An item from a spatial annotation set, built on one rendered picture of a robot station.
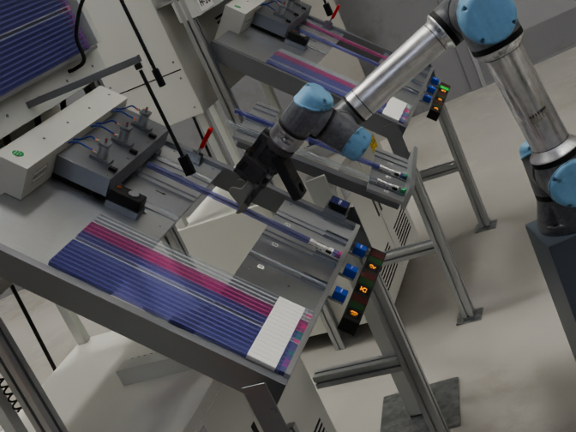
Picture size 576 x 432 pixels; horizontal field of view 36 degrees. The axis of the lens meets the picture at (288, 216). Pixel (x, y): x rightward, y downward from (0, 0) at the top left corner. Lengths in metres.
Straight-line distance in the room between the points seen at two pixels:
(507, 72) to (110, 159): 0.89
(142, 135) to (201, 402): 0.66
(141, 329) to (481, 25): 0.92
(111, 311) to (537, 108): 0.99
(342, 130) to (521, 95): 0.39
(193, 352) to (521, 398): 1.26
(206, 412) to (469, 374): 1.11
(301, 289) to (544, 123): 0.64
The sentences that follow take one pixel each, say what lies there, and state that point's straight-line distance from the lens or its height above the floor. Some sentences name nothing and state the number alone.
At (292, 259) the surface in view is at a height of 0.79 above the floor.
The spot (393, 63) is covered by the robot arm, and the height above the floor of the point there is 1.09.
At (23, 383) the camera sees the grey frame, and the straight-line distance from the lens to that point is 1.89.
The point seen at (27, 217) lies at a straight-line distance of 1.92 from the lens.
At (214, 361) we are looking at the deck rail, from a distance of 1.70.
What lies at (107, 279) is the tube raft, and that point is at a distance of 1.78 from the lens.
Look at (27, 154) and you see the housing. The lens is 1.97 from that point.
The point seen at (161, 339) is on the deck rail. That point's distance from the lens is 1.72.
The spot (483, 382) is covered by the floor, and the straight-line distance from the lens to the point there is 2.83.
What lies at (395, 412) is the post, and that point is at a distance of 2.84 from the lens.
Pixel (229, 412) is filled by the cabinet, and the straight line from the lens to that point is 2.12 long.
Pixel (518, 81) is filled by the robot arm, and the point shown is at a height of 0.98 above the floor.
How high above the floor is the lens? 1.48
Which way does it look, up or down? 17 degrees down
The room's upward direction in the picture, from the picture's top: 25 degrees counter-clockwise
